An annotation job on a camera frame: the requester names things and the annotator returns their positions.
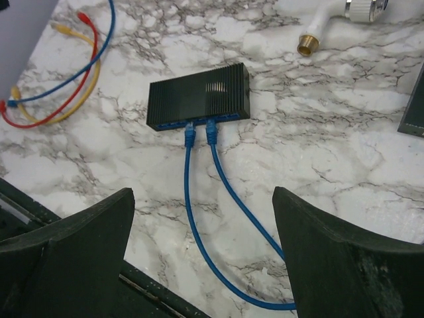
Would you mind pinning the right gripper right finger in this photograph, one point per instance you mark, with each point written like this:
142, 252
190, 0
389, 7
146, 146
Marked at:
337, 269

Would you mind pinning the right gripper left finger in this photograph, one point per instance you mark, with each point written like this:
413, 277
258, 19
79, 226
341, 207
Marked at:
69, 268

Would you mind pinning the black TP-Link network switch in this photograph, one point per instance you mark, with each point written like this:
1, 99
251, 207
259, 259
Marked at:
413, 117

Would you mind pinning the white faucet pipe fitting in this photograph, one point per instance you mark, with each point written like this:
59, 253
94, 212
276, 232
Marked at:
329, 14

